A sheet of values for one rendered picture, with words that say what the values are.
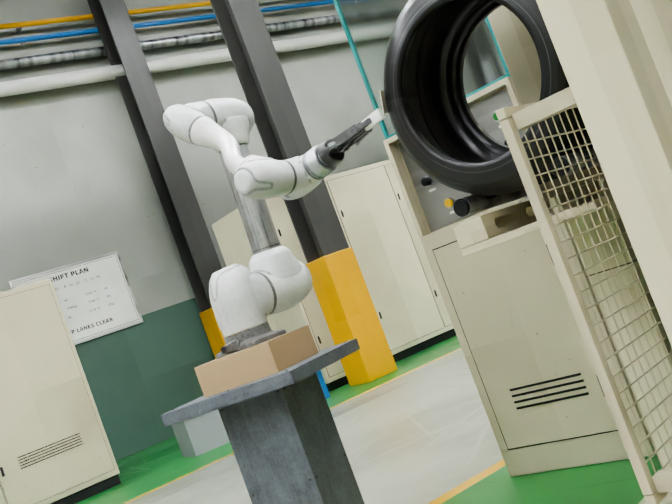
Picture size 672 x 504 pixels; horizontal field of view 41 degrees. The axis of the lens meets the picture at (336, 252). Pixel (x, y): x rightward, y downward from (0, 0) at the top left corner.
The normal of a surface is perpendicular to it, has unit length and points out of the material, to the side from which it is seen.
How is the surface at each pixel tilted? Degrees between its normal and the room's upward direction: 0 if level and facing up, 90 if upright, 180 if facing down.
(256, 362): 90
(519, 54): 90
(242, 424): 90
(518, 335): 90
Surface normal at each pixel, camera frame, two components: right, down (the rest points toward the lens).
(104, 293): 0.53, -0.24
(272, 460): -0.40, 0.11
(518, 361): -0.64, 0.20
